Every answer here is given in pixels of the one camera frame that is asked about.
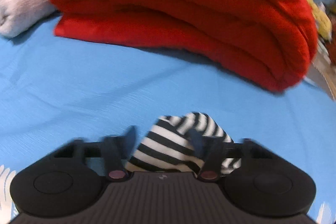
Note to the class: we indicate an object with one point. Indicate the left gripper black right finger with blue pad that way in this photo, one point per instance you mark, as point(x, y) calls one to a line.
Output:
point(210, 150)

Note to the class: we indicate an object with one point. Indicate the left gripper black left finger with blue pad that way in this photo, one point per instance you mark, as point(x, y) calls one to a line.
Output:
point(115, 151)

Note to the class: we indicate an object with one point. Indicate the black white striped garment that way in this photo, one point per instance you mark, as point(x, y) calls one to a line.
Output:
point(167, 147)

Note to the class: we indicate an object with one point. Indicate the blue white patterned bedsheet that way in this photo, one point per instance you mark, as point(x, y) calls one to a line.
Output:
point(55, 89)

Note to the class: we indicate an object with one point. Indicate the red folded blanket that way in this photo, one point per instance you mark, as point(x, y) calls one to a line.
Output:
point(270, 42)

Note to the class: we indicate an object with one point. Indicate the yellow plush toys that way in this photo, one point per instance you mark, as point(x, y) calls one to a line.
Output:
point(323, 23)

